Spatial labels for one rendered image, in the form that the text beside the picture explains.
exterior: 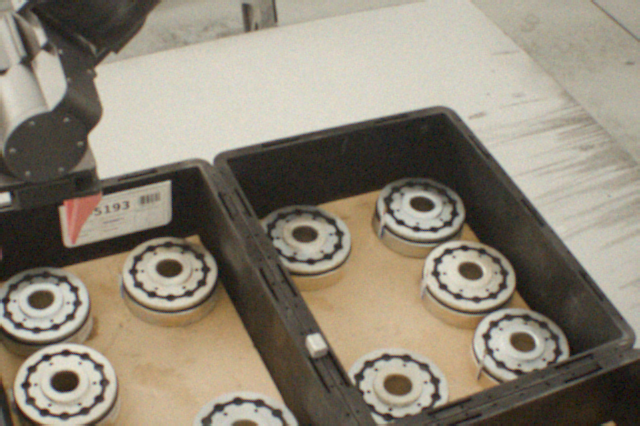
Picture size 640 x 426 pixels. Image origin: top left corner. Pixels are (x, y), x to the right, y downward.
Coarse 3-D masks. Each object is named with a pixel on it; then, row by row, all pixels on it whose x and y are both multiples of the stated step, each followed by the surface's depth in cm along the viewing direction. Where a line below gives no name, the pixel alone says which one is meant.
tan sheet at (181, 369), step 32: (96, 288) 107; (96, 320) 104; (128, 320) 104; (224, 320) 106; (0, 352) 99; (128, 352) 101; (160, 352) 101; (192, 352) 102; (224, 352) 102; (256, 352) 103; (128, 384) 98; (160, 384) 98; (192, 384) 99; (224, 384) 99; (256, 384) 100; (128, 416) 95; (160, 416) 95; (192, 416) 96
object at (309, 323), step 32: (352, 128) 115; (384, 128) 116; (224, 160) 109; (480, 160) 114; (512, 192) 109; (256, 224) 102; (544, 224) 106; (288, 288) 96; (608, 320) 97; (608, 352) 93; (352, 384) 88; (512, 384) 89; (416, 416) 86; (448, 416) 86
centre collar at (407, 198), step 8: (408, 192) 117; (416, 192) 117; (424, 192) 117; (408, 200) 116; (432, 200) 117; (440, 200) 117; (408, 208) 115; (440, 208) 116; (416, 216) 114; (424, 216) 114; (432, 216) 115
